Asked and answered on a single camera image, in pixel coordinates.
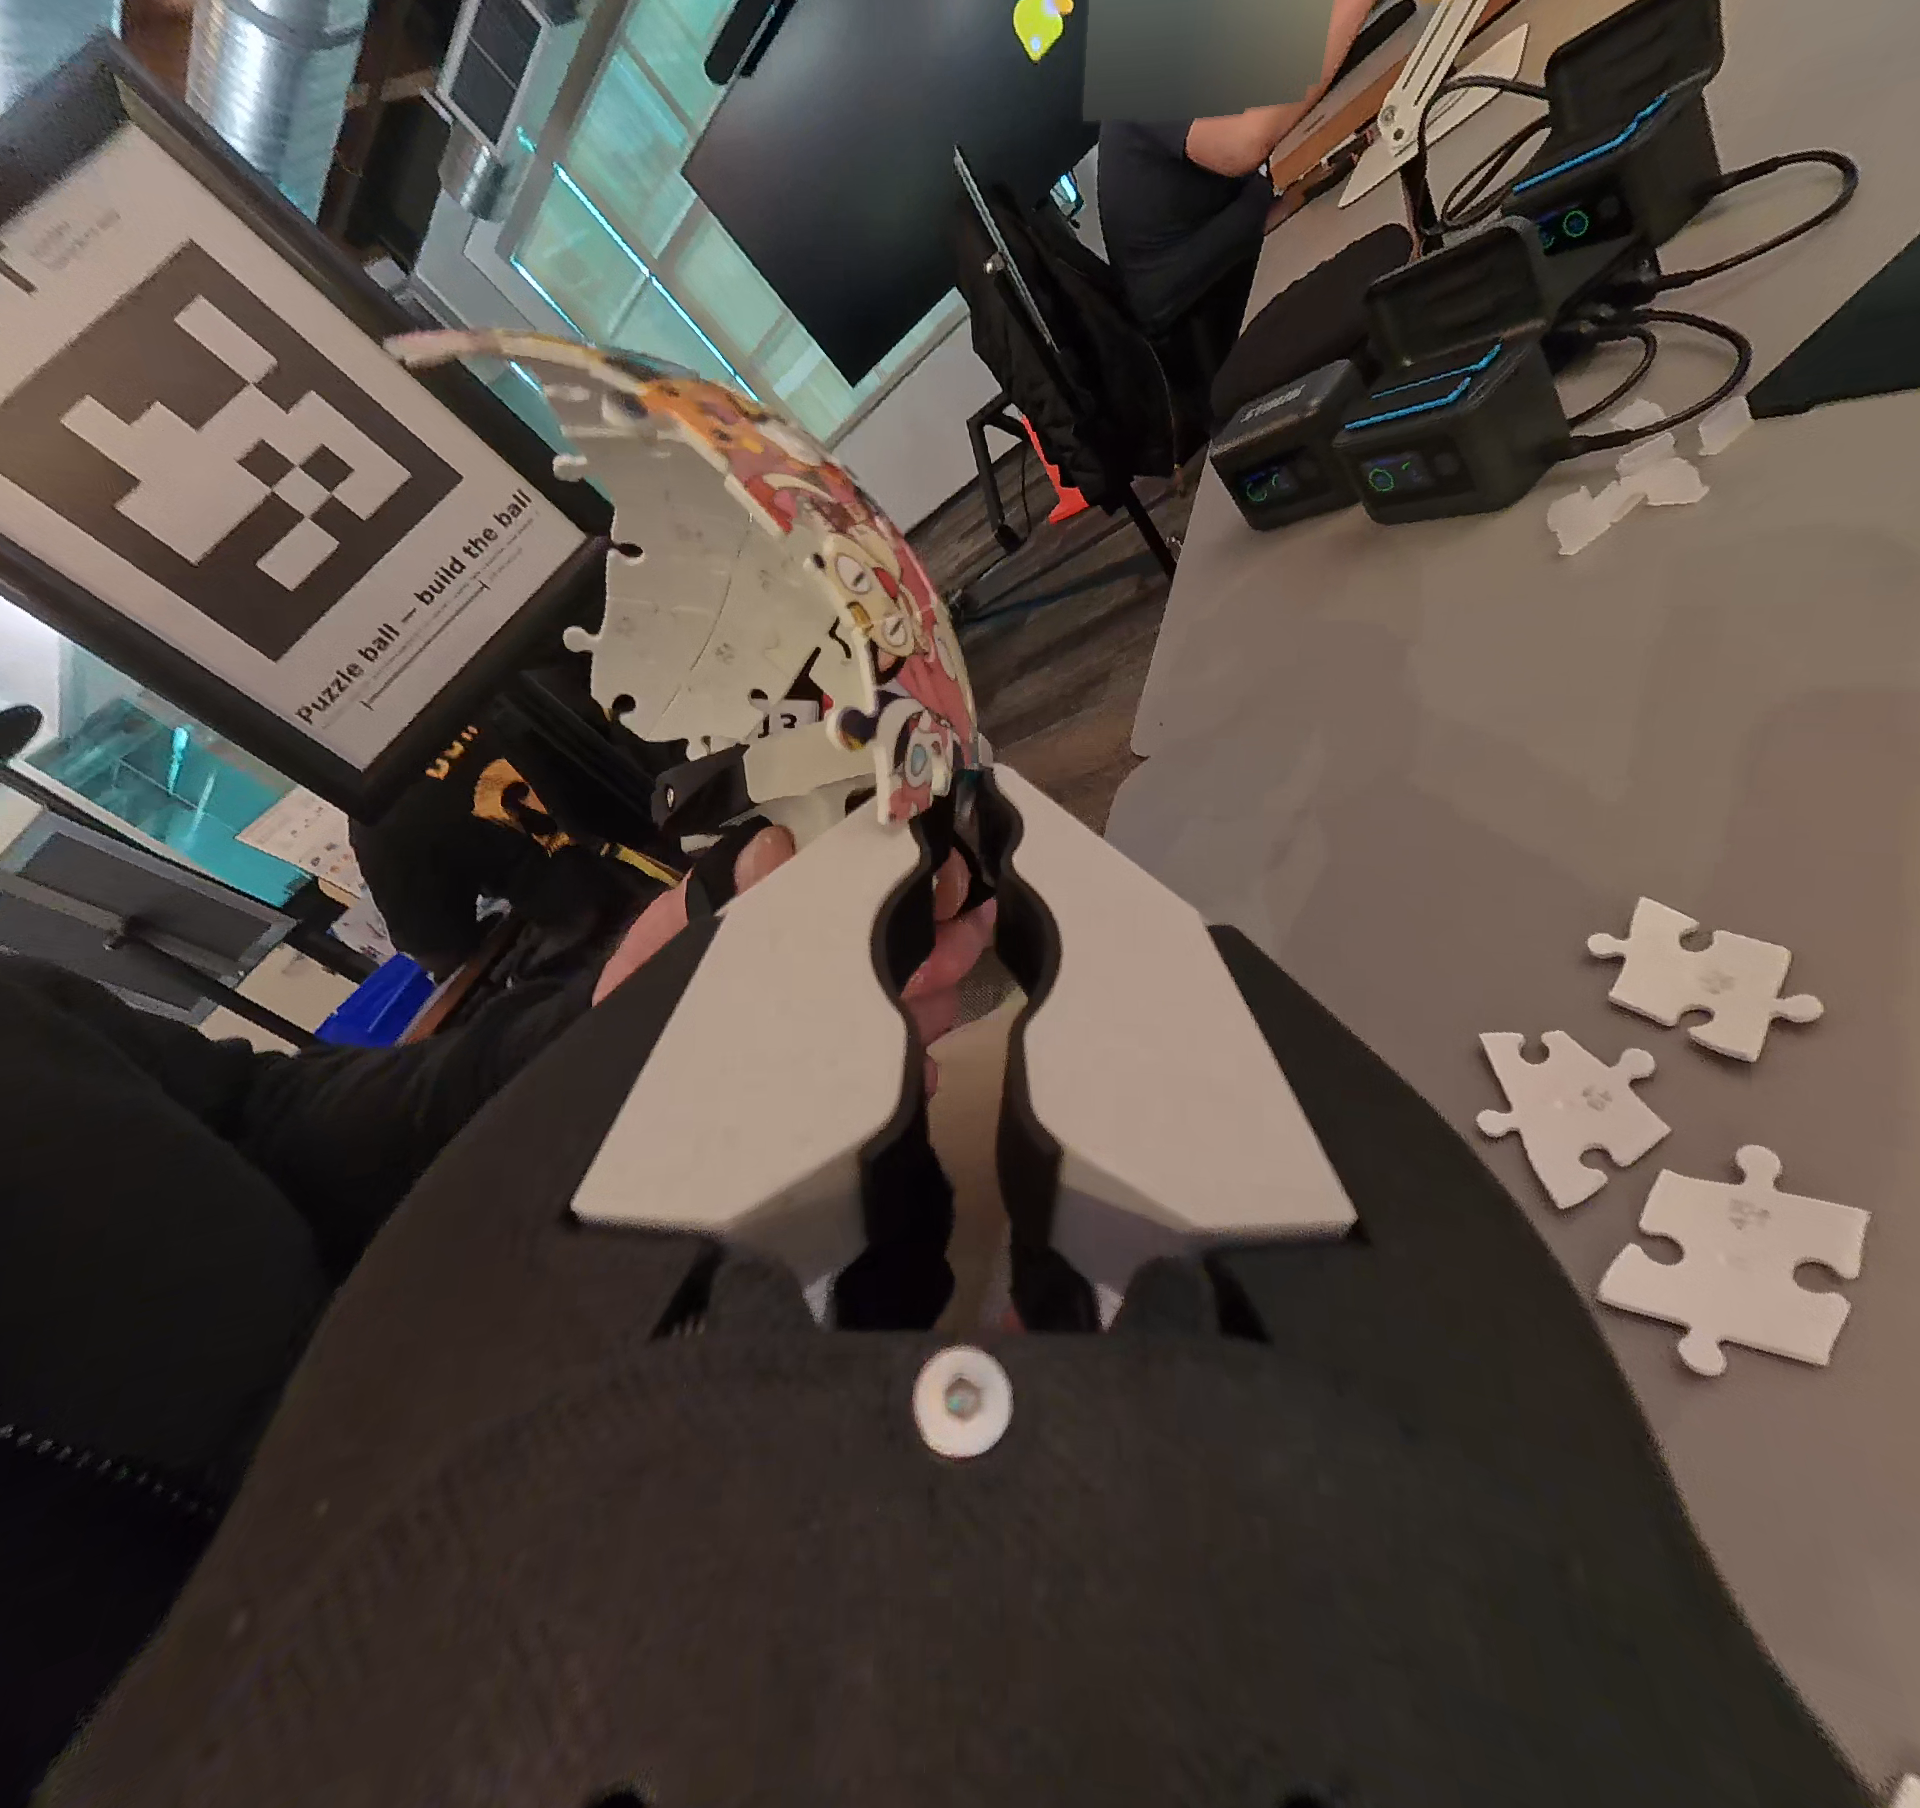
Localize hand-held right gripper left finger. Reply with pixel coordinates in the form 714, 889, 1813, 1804
570, 785, 962, 1337

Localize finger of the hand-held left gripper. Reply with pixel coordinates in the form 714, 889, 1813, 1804
740, 716, 887, 799

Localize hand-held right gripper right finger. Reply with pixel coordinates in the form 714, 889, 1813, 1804
974, 764, 1361, 1337

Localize partly built puzzle ball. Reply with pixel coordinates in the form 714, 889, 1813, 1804
382, 326, 995, 827

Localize puzzle pieces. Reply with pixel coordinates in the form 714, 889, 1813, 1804
1477, 895, 1873, 1378

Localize person's left forearm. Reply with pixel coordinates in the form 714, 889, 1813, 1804
226, 960, 648, 1238

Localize person's left hand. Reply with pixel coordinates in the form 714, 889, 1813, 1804
591, 821, 1005, 1088

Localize black yellow bag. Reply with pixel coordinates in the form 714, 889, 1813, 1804
352, 704, 692, 970

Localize red plastic object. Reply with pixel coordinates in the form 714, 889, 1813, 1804
1028, 411, 1099, 527

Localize blue storage bin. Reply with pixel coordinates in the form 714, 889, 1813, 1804
314, 949, 440, 1047

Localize black office chair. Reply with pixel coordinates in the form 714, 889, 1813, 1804
952, 150, 1201, 583

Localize framed black white marker sign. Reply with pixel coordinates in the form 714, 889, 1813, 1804
0, 29, 617, 821

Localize black round pad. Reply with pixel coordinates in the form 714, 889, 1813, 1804
1212, 225, 1419, 400

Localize metal vent grille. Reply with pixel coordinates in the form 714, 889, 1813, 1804
435, 0, 565, 141

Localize dark flat panel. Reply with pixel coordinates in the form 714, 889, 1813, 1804
1747, 234, 1920, 423

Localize black wall screen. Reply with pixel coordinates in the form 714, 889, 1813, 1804
684, 0, 1104, 387

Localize black cable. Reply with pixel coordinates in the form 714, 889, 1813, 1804
1560, 309, 1754, 437
1416, 150, 1862, 297

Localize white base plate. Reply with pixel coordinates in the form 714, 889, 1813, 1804
1339, 22, 1534, 207

